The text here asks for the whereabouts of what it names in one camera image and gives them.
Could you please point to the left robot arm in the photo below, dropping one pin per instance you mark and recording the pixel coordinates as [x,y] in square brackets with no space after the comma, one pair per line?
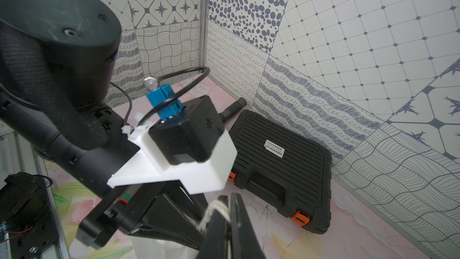
[57,60]

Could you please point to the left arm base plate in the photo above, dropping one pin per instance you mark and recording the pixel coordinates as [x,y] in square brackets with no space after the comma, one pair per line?
[26,215]

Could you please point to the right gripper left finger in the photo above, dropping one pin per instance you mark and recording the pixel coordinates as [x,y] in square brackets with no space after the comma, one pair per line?
[215,243]

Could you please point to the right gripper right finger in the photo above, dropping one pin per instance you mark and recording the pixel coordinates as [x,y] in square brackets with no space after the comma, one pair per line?
[244,243]

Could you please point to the floral pink table mat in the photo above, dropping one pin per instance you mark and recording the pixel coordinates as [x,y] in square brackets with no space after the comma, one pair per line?
[356,232]

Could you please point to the black plastic tool case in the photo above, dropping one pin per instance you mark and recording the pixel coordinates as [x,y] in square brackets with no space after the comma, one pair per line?
[284,169]

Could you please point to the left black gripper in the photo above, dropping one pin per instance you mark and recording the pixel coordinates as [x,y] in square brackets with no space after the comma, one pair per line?
[162,210]

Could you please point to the white cloth soil bag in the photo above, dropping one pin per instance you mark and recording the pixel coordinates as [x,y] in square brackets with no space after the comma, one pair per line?
[158,249]

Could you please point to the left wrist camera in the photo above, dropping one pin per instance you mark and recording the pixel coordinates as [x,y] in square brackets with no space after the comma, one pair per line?
[192,147]

